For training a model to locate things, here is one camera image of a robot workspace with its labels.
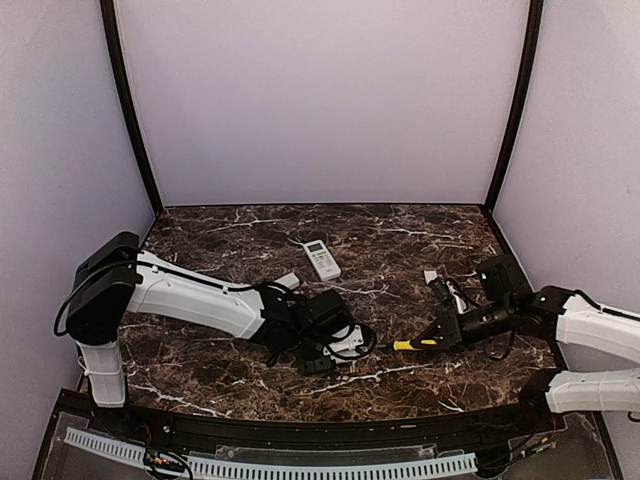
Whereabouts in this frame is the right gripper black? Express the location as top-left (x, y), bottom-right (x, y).
top-left (413, 298), bottom-right (514, 354)

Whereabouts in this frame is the yellow handled screwdriver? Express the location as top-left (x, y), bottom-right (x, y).
top-left (375, 339), bottom-right (438, 351)

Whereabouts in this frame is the white battery cover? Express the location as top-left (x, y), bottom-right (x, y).
top-left (423, 270), bottom-right (438, 284)

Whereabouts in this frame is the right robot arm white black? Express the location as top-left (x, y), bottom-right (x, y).
top-left (407, 286), bottom-right (639, 434)

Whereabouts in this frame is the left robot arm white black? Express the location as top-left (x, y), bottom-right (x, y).
top-left (54, 231), bottom-right (313, 436)

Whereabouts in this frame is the white remote with label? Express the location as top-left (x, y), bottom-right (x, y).
top-left (276, 272), bottom-right (300, 290)

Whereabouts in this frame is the white remote with buttons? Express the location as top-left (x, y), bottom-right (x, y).
top-left (303, 240), bottom-right (342, 281)

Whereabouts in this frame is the white slotted cable duct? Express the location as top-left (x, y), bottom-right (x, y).
top-left (64, 427), bottom-right (478, 480)

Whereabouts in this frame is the black front rail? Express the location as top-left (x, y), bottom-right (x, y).
top-left (83, 401), bottom-right (566, 452)

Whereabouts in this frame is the right black frame post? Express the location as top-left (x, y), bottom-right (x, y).
top-left (483, 0), bottom-right (544, 217)

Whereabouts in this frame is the black frame post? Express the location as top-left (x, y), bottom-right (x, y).
top-left (483, 0), bottom-right (544, 217)
top-left (99, 0), bottom-right (164, 216)

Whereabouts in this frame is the left black frame post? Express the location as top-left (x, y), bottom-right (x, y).
top-left (99, 0), bottom-right (164, 216)

